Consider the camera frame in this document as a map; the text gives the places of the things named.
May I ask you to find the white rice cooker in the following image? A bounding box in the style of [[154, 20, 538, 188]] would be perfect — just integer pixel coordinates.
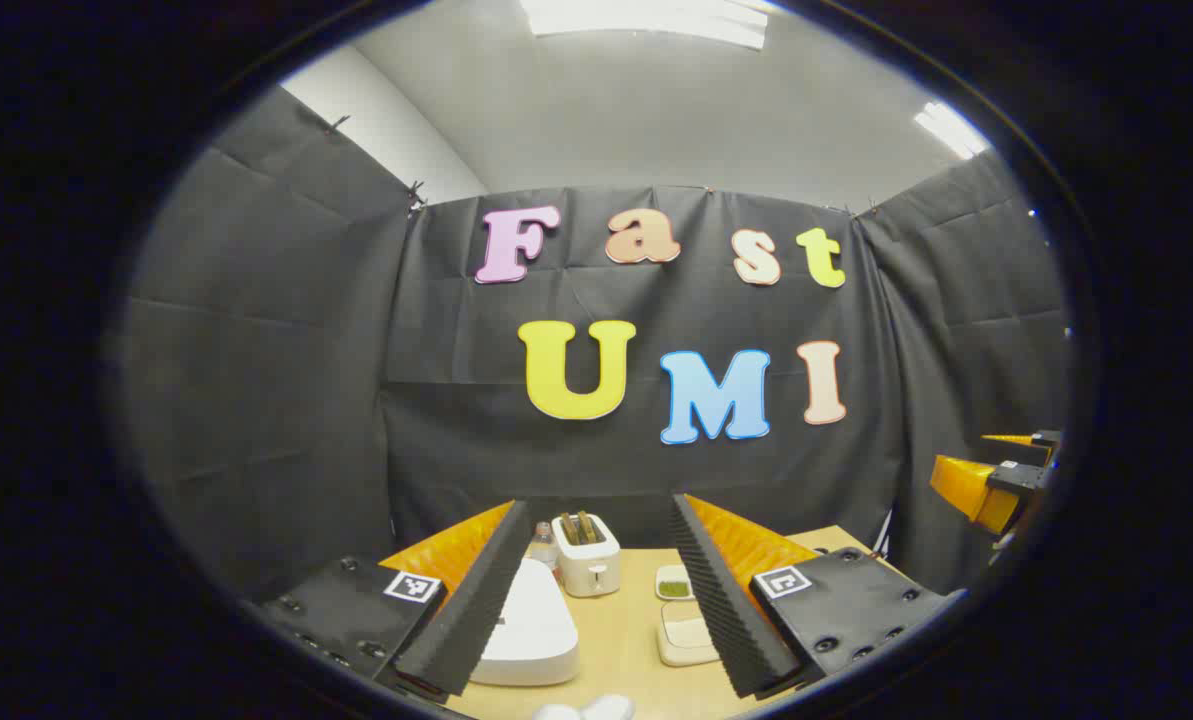
[[471, 558, 580, 687]]

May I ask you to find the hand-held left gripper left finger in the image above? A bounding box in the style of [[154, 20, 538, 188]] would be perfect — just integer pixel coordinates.
[[256, 500, 534, 701]]

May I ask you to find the white toaster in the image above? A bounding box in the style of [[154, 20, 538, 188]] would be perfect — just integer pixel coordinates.
[[552, 512, 621, 599]]

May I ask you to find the black backdrop cloth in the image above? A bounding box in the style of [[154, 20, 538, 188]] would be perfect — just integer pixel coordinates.
[[121, 85, 1072, 601]]

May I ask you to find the clear plastic water bottle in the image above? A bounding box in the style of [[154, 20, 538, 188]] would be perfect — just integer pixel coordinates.
[[528, 522, 563, 581]]

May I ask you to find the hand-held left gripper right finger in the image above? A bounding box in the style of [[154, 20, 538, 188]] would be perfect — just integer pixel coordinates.
[[669, 492, 957, 701]]

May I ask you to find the clear rice container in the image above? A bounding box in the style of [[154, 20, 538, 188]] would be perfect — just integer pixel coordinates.
[[656, 600, 722, 668]]

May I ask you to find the large ceiling light panel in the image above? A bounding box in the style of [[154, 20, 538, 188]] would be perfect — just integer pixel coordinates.
[[521, 0, 772, 49]]

